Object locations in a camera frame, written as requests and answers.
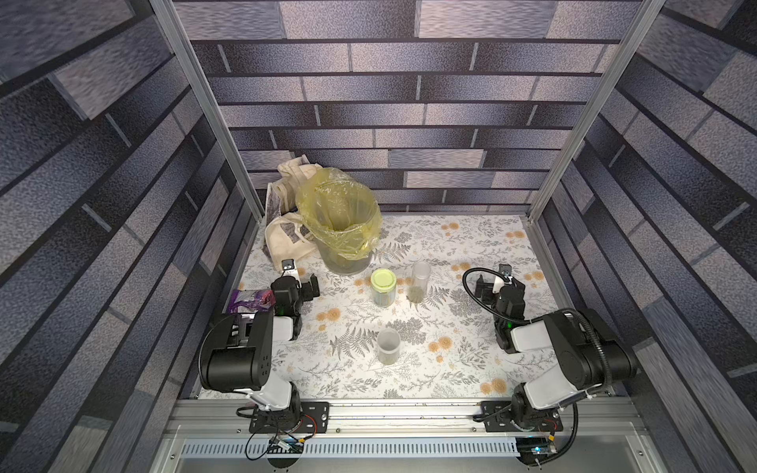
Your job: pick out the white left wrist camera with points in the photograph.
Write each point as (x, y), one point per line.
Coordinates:
(289, 268)

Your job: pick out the short frosted plastic cup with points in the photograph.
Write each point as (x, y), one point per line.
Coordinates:
(388, 346)

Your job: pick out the glass jar with green lid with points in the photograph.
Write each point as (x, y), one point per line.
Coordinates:
(383, 283)

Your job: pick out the grey mesh waste bin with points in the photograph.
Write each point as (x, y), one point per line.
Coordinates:
(340, 265)

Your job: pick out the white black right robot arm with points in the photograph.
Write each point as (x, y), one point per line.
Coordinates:
(590, 357)

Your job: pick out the purple snack packet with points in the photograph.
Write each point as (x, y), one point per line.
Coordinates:
(251, 301)

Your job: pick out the tall clear plastic jar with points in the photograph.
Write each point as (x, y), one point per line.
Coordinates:
(418, 287)

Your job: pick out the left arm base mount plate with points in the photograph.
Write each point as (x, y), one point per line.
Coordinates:
(308, 418)

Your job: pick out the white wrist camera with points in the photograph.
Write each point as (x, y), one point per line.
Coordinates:
(289, 268)
(503, 279)

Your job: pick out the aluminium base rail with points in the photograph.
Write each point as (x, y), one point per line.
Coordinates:
(395, 428)

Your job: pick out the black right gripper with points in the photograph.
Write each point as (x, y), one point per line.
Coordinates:
(497, 293)

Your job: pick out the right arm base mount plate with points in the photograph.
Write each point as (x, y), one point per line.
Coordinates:
(498, 416)

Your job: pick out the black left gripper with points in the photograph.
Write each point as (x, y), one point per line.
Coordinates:
(297, 287)

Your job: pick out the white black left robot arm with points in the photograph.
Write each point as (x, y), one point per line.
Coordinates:
(236, 357)

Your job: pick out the floral patterned table mat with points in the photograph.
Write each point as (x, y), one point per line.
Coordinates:
(448, 345)

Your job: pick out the yellow plastic bin liner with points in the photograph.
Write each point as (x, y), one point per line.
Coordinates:
(340, 212)

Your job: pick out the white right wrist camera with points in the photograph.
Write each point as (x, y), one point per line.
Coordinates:
(503, 279)

